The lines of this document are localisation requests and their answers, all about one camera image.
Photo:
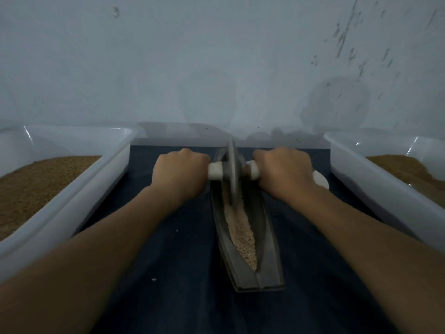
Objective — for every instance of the small ground grain portion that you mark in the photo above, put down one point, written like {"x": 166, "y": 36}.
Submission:
{"x": 240, "y": 229}

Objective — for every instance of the white plastic tray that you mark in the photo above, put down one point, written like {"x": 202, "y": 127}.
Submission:
{"x": 375, "y": 188}
{"x": 69, "y": 194}

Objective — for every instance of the person's left forearm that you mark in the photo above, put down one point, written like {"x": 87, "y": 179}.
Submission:
{"x": 69, "y": 267}

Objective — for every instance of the dark blue tablecloth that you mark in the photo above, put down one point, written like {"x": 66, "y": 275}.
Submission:
{"x": 174, "y": 299}

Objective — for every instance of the person's left hand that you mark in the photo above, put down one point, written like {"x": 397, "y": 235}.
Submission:
{"x": 179, "y": 174}

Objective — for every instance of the person's right hand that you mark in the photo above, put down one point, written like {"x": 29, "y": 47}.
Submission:
{"x": 284, "y": 171}

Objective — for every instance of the white round plate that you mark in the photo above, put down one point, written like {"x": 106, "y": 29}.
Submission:
{"x": 320, "y": 178}

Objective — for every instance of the person's right forearm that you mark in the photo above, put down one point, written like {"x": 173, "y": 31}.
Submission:
{"x": 379, "y": 264}

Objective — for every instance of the boat-shaped metal grinding trough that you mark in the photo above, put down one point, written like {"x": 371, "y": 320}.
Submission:
{"x": 268, "y": 267}

